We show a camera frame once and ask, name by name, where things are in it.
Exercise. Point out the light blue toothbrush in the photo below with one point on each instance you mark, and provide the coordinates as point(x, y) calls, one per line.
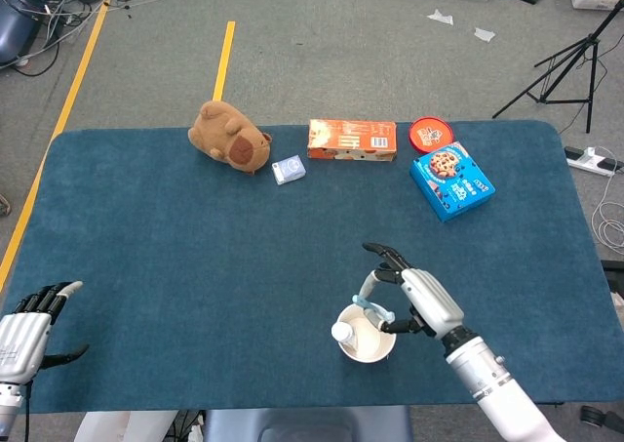
point(358, 300)

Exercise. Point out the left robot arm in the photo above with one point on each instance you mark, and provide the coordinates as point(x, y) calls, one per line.
point(9, 410)

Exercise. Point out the small grey-blue card box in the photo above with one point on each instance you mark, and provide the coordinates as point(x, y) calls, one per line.
point(289, 170)

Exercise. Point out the white power strip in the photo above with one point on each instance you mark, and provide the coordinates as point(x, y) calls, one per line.
point(585, 159)

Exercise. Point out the white robot body shell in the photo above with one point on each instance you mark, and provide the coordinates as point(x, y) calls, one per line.
point(107, 427)

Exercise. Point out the white toothpaste tube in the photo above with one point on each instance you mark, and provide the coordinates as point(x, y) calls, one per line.
point(341, 332)

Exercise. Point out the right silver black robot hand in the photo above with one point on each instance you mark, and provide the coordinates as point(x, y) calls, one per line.
point(431, 300)

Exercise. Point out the orange biscuit box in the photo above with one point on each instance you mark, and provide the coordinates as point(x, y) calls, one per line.
point(351, 139)

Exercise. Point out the dark blue table mat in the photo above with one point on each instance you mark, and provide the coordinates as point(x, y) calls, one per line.
point(195, 266)

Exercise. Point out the dark blue machine base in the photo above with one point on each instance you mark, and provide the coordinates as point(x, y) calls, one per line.
point(19, 27)

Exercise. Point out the white paper cup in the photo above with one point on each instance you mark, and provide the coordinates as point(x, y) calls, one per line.
point(375, 347)

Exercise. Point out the black bar beside table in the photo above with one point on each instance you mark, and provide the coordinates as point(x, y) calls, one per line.
point(614, 266)

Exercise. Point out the short yellow floor tape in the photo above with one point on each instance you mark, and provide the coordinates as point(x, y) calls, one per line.
point(224, 61)

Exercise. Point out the brown capybara plush toy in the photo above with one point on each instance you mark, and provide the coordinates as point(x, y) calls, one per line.
point(224, 134)

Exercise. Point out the blue cookie box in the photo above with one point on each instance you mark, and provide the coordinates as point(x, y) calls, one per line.
point(453, 183)

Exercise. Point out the black caster wheel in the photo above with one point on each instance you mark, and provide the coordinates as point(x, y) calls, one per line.
point(592, 415)

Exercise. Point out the red round lid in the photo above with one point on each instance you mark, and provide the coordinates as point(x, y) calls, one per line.
point(429, 132)

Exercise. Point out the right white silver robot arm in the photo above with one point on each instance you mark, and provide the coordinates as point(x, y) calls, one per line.
point(487, 378)

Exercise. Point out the blue grey seat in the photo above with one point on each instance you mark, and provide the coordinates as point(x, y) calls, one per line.
point(307, 422)

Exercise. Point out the white paper scrap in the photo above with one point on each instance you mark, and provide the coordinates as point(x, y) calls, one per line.
point(441, 17)
point(484, 34)

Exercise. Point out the grey shoe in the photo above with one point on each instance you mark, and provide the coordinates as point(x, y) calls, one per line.
point(4, 205)

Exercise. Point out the black tripod stand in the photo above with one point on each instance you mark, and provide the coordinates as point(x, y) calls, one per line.
point(593, 42)

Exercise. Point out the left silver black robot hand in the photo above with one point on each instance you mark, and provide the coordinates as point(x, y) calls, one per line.
point(22, 344)

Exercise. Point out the long yellow floor tape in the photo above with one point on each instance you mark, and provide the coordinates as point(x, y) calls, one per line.
point(72, 91)

